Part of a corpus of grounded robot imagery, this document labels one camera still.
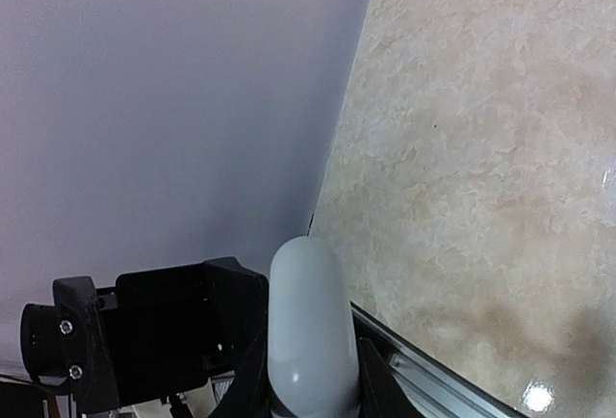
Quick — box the white oval earbud case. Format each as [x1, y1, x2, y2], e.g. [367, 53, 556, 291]
[268, 237, 360, 417]

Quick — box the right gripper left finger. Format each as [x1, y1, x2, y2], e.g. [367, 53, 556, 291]
[210, 293, 270, 418]

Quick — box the aluminium front rail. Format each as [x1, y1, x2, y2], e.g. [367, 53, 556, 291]
[351, 304, 523, 418]

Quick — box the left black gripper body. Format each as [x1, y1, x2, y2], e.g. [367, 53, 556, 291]
[52, 257, 269, 413]

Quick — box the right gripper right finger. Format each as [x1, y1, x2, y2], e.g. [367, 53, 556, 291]
[357, 337, 419, 418]

